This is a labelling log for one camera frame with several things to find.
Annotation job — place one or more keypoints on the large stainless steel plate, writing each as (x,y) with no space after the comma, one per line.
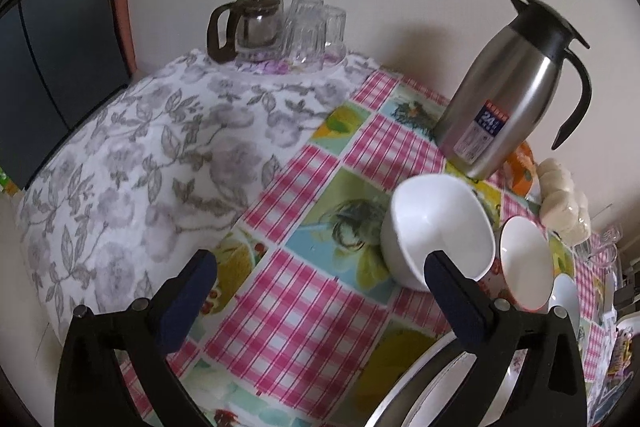
(385,407)

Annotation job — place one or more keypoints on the clear glass mug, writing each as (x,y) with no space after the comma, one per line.
(600,242)

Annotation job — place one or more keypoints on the grey floral white cloth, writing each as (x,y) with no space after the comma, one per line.
(150,167)

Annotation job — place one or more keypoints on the pink checked tablecloth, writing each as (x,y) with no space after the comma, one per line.
(300,307)

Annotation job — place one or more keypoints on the black power adapter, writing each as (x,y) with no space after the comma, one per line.
(630,292)

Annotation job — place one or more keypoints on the bag of white steamed buns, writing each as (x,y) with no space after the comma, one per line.
(562,202)

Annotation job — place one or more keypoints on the white square bowl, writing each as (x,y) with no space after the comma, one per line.
(440,217)

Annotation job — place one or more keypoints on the dark blue cabinet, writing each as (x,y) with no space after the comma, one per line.
(50,57)

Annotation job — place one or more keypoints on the orange board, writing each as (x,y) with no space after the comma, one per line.
(122,7)

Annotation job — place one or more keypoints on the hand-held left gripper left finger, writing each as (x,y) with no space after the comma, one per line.
(187,302)

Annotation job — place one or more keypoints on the white square floral plate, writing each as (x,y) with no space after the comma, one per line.
(440,407)

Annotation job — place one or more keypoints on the strawberry print bowl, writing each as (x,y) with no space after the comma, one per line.
(525,262)

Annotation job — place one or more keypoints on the stainless steel thermos jug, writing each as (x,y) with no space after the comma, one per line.
(505,97)

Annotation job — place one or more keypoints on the colourful snack packets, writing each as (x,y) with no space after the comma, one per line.
(625,352)

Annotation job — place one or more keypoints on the orange snack packet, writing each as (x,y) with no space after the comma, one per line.
(522,169)

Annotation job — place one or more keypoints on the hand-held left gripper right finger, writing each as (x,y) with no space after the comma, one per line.
(452,302)

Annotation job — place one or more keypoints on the clear ribbed drinking glass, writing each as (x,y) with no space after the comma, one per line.
(305,9)
(302,39)
(334,29)

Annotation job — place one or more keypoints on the blue floral bowl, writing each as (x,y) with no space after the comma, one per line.
(565,302)

